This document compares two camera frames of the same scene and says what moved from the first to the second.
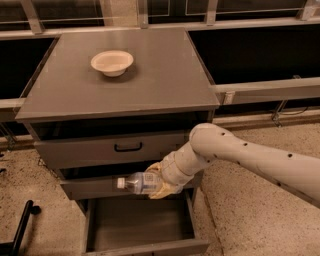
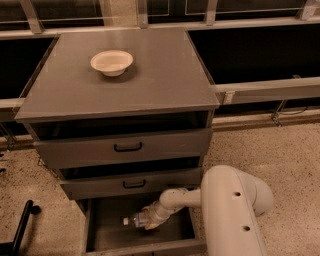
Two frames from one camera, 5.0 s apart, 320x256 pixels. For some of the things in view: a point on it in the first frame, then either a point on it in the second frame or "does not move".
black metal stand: x=12 y=248 does not move
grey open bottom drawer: x=141 y=227 does not move
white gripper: x=171 y=174 -> x=152 y=213
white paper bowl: x=112 y=63 does not move
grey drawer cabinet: x=92 y=126 does not move
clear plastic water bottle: x=140 y=182 -> x=140 y=219
